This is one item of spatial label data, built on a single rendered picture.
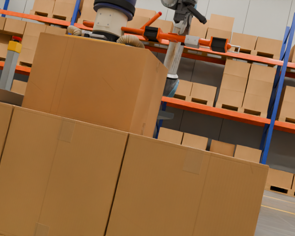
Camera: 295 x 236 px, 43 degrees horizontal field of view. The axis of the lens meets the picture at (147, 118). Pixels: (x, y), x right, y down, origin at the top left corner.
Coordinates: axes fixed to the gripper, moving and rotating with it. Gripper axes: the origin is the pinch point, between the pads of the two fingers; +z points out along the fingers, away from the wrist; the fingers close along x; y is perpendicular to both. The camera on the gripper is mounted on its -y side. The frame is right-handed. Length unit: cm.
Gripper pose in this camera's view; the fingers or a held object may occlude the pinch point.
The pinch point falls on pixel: (183, 40)
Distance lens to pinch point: 197.9
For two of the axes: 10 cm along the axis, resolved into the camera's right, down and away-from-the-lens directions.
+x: -2.6, -1.1, -9.6
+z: -2.3, 9.7, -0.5
